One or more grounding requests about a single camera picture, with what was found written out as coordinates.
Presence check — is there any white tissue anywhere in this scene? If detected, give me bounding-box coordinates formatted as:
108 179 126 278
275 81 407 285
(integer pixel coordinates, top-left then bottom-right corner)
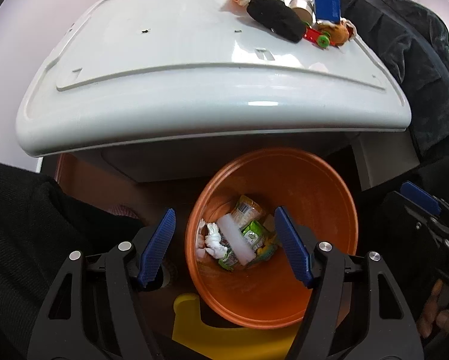
195 219 228 262

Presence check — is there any green snack bag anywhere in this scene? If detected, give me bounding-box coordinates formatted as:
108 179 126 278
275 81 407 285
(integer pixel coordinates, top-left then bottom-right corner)
218 220 281 272

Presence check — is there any white foam block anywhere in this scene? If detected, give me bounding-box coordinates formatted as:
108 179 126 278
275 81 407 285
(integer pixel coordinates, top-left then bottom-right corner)
216 214 256 266

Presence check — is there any orange juice snack pouch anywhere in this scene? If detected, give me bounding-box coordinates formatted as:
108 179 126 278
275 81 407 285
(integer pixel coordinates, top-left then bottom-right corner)
230 195 264 230

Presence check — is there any blue milk carton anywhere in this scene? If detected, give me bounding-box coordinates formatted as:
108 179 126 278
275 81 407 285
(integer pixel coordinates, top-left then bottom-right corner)
312 0 341 23

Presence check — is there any black sock bundle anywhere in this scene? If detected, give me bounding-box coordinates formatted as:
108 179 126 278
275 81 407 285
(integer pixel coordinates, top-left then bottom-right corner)
246 0 307 43

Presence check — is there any red white carton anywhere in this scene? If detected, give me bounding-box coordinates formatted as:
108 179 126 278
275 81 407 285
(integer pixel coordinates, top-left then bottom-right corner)
341 18 357 41

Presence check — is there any orange plastic trash bucket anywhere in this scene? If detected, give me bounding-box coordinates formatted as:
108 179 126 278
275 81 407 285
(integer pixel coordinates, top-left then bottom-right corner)
185 147 360 331

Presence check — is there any person's right hand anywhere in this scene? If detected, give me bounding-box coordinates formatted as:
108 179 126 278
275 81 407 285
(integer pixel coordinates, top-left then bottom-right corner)
417 279 449 339

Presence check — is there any dark blanket on bed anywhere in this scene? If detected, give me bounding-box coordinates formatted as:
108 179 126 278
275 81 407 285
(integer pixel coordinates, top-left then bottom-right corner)
341 0 449 163

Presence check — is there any brown plush toy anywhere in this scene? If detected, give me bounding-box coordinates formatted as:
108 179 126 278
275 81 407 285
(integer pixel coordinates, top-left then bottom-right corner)
316 22 350 47

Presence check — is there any red green toy car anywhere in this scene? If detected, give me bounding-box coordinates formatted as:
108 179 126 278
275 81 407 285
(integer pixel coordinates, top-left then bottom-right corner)
303 22 332 49

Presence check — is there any white cylindrical jar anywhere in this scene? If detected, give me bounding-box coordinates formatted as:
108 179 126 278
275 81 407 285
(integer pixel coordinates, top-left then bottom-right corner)
289 0 314 24

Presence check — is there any white plastic storage box lid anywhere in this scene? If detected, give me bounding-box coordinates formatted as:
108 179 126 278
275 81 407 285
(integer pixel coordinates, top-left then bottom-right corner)
15 0 412 157

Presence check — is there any white bed frame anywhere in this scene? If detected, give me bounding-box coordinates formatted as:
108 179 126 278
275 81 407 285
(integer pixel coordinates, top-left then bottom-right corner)
351 131 420 190

